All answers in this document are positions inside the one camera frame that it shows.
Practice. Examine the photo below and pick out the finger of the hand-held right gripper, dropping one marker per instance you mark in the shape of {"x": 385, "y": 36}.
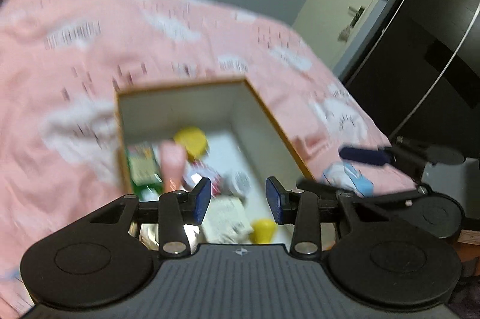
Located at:
{"x": 397, "y": 196}
{"x": 363, "y": 155}

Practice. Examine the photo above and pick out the pink printed blanket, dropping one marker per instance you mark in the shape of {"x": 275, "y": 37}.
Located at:
{"x": 56, "y": 71}

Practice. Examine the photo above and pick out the green glass bottle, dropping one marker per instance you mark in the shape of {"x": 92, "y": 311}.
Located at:
{"x": 142, "y": 168}

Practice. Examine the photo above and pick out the pink plastic bottle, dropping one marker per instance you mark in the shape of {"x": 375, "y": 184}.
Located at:
{"x": 172, "y": 161}

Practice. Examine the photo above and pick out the yellow bulb-shaped bottle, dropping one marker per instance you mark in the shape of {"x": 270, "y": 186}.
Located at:
{"x": 262, "y": 230}

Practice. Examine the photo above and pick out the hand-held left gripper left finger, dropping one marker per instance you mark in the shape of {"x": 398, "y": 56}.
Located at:
{"x": 199, "y": 200}

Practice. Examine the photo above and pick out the orange cardboard box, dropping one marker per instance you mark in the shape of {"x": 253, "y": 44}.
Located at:
{"x": 255, "y": 138}

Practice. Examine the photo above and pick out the dark wardrobe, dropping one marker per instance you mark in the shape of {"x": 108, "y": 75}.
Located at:
{"x": 442, "y": 22}

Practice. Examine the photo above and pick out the yellow round toy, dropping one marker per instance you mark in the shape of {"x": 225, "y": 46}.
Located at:
{"x": 191, "y": 142}

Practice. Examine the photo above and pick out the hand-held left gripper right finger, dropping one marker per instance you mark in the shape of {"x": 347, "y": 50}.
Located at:
{"x": 275, "y": 200}

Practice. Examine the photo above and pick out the white jar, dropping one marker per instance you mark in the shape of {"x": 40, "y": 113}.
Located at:
{"x": 239, "y": 183}

